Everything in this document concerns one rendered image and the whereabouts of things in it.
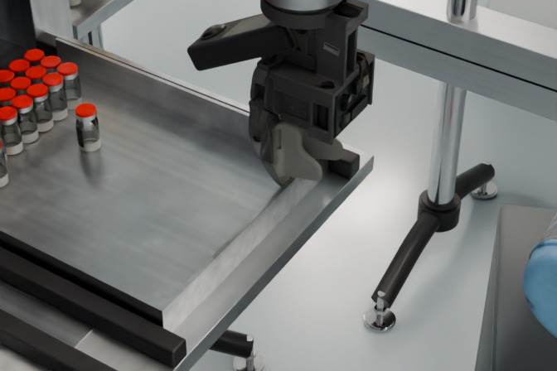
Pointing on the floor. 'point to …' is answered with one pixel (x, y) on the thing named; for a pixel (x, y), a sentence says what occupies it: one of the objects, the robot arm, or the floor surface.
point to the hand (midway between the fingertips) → (281, 172)
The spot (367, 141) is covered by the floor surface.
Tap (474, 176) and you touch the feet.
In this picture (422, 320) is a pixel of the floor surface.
